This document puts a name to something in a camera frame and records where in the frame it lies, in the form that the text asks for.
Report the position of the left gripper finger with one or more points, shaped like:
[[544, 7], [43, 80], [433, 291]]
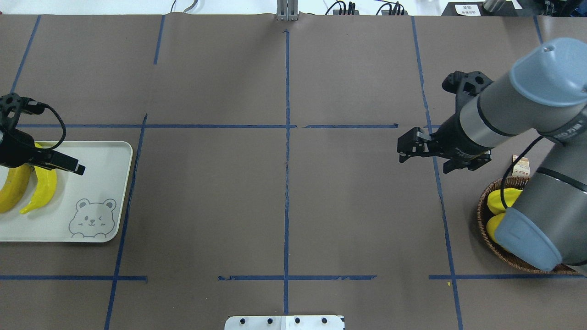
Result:
[[53, 160]]

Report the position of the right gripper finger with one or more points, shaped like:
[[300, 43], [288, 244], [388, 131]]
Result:
[[407, 153], [415, 141]]

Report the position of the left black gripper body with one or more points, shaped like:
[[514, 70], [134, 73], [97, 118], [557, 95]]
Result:
[[14, 150]]

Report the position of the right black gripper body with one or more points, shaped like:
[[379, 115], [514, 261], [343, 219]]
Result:
[[451, 134]]

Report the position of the yellow banana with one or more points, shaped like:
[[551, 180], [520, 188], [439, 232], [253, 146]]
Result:
[[46, 187], [14, 187]]

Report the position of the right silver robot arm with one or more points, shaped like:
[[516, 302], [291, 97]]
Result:
[[543, 91]]

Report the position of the basket paper tag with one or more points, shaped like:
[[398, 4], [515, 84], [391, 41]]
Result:
[[521, 168]]

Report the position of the brown wicker basket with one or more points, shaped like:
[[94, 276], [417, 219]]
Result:
[[546, 225]]

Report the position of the white bear tray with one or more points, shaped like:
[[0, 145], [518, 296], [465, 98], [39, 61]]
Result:
[[86, 208]]

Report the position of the yellow bell pepper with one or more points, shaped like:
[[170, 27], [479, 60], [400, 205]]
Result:
[[495, 199]]

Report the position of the yellow lemon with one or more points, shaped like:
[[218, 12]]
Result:
[[492, 226]]

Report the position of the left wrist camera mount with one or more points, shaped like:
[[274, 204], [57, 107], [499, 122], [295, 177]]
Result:
[[12, 106]]

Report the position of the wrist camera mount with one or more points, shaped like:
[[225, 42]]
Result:
[[465, 86], [12, 106]]

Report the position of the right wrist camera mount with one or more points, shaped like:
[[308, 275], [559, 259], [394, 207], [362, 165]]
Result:
[[465, 86]]

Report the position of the aluminium frame post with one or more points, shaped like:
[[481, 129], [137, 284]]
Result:
[[287, 10]]

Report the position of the white camera stand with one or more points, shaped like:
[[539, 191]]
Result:
[[286, 322]]

